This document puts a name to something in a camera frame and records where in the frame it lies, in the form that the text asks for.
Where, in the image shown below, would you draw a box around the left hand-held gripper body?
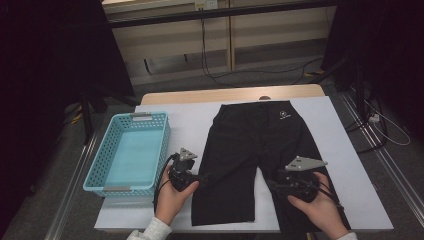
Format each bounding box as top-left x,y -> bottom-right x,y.
168,147 -> 201,193

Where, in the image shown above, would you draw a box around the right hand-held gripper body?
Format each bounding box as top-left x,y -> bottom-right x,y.
275,155 -> 328,204

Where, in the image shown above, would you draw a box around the black short pants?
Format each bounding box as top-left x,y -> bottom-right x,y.
190,100 -> 352,235

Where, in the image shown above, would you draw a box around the light blue plastic basket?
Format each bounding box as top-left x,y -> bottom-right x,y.
82,111 -> 172,198

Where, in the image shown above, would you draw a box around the person's left hand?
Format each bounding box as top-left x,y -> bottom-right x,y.
154,164 -> 200,226

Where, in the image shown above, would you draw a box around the person's right hand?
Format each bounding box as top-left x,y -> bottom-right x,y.
287,171 -> 350,240

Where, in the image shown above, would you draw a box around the white table cover board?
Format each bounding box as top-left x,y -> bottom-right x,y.
94,95 -> 394,233

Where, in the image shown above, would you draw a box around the light wooden table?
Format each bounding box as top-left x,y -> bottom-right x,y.
139,83 -> 326,107

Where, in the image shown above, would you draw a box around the beige wooden cabinet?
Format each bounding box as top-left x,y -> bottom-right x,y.
101,0 -> 338,87

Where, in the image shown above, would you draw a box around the black curtain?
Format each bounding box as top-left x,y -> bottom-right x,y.
0,0 -> 136,218
321,0 -> 424,143

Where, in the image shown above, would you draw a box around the black horizontal bar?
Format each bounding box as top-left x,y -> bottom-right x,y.
107,0 -> 338,29

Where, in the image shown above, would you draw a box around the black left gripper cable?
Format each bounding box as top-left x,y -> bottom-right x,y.
152,152 -> 181,215

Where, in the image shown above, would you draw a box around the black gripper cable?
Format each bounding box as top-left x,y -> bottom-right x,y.
152,152 -> 181,215
312,179 -> 345,212

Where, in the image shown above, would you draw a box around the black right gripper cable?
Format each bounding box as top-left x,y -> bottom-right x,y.
312,179 -> 345,212

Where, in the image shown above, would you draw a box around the bundle of black cables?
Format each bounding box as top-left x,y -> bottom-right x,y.
344,89 -> 391,154

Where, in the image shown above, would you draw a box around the aluminium floor rail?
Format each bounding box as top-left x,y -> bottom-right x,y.
338,91 -> 424,219
44,131 -> 101,240

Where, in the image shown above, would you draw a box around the thin white cable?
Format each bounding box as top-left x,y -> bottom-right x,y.
363,99 -> 412,147

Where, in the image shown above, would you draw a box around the black floor cable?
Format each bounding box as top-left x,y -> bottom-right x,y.
213,56 -> 325,86

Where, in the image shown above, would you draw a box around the yellow cable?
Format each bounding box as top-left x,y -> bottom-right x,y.
69,104 -> 84,125

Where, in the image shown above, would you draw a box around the black hanging cable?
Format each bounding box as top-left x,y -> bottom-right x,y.
199,18 -> 241,89

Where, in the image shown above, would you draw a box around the white wall outlet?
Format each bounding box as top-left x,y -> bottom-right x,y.
194,0 -> 219,11

